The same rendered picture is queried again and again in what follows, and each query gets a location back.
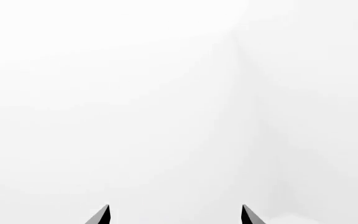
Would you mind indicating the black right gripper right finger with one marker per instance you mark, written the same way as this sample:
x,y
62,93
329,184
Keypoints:
x,y
249,217

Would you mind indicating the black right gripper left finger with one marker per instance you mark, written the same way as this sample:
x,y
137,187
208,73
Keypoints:
x,y
102,217

